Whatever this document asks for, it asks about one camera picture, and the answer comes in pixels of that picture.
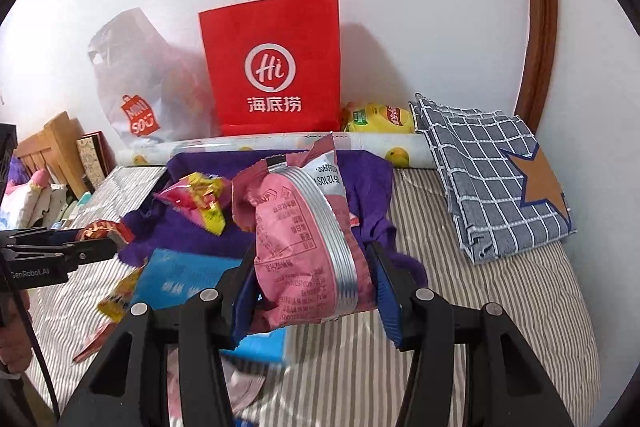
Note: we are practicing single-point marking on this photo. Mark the yellow orange snack packet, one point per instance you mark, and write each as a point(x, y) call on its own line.
point(117, 299)

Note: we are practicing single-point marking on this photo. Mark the yellow red snack packet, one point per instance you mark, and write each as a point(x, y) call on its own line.
point(200, 202)

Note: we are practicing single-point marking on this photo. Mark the fruit-print paper roll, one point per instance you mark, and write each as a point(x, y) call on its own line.
point(400, 152)

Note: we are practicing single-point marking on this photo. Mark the white plastic shopping bag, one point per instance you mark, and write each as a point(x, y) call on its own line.
point(145, 72)

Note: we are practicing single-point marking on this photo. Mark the patterned book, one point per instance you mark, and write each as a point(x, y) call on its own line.
point(92, 162)

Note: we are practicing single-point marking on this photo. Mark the wooden headboard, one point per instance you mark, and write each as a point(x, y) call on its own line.
point(60, 142)

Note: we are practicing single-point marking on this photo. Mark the person's left hand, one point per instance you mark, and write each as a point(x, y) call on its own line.
point(17, 332)

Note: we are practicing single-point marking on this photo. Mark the pink plush toy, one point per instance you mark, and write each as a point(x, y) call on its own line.
point(30, 197)

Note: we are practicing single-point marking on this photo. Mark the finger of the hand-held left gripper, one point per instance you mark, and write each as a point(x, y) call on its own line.
point(45, 236)
point(80, 252)

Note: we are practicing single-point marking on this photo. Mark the brown wooden door frame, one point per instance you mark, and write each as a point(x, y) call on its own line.
point(540, 7)

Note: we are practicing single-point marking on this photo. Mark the blue checked cloth with star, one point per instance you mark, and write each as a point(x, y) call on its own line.
point(475, 172)

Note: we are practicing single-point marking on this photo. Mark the purple towel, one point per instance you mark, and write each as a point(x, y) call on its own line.
point(370, 177)

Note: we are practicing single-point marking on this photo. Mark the red paper bag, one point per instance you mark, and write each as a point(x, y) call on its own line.
point(270, 32)

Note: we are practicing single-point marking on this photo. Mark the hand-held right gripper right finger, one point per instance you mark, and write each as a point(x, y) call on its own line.
point(387, 302)

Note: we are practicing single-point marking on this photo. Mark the large pink snack packet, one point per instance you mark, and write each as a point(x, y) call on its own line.
point(300, 232)

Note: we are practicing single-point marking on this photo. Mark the yellow chips bag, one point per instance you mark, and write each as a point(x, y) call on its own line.
point(380, 117)

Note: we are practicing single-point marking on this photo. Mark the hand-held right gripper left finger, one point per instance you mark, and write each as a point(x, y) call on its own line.
point(245, 307)

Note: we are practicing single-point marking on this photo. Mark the blue tissue pack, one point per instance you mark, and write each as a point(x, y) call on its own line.
point(175, 277)

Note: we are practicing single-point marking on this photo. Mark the striped bed mattress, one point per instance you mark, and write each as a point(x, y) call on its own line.
point(450, 332)

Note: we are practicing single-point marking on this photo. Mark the flat pink red snack packet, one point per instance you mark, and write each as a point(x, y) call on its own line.
point(95, 342)

